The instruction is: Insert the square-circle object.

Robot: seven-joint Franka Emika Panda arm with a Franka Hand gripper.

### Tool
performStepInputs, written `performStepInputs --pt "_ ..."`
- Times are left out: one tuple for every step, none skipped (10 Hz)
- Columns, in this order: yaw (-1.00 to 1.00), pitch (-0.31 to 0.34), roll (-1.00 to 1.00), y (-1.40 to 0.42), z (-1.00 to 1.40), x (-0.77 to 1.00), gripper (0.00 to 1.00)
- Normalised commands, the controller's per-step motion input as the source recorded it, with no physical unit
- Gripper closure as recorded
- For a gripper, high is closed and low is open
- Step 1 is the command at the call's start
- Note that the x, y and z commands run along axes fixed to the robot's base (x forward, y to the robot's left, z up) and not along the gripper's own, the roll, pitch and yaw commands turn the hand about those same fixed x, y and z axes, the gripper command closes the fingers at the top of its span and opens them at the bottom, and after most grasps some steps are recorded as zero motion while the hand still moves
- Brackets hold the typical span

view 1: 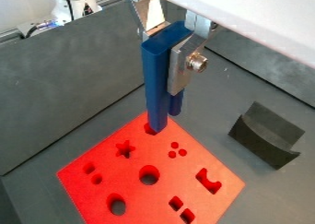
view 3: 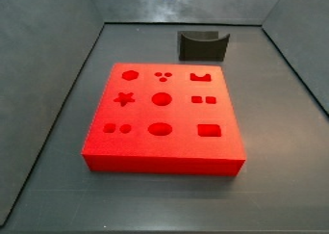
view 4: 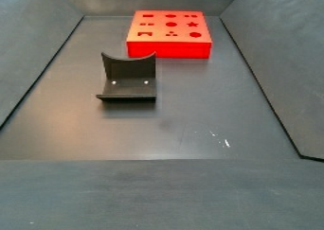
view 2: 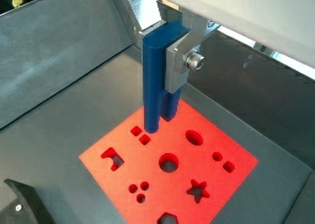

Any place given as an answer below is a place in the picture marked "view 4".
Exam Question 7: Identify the red shape-sorter box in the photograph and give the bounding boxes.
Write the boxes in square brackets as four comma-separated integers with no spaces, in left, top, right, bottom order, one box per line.
[128,10,213,59]

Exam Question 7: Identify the black curved holder bracket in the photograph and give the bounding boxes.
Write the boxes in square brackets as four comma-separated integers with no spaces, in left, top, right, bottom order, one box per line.
[97,53,157,101]

